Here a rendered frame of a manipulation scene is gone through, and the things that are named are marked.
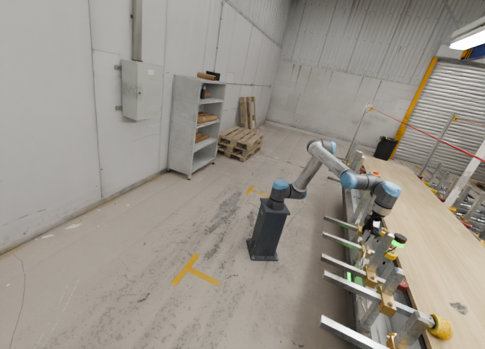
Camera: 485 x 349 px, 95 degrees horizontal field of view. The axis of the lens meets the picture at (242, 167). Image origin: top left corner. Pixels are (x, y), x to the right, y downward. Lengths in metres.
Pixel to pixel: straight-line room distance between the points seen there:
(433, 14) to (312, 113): 4.35
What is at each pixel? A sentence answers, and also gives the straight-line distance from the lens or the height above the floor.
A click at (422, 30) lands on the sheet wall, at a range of 9.73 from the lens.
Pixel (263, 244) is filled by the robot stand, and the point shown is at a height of 0.18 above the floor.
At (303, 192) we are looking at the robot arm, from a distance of 2.22.
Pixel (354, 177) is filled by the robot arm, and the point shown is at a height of 1.36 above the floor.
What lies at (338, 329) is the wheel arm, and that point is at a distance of 1.10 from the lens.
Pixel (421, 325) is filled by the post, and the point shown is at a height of 1.11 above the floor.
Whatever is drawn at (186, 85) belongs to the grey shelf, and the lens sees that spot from 3.43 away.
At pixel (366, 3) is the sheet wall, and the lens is 9.63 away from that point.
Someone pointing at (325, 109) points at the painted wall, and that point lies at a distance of 9.25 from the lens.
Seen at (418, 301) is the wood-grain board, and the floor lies 0.90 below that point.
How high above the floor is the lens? 1.77
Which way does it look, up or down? 23 degrees down
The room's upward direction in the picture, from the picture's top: 12 degrees clockwise
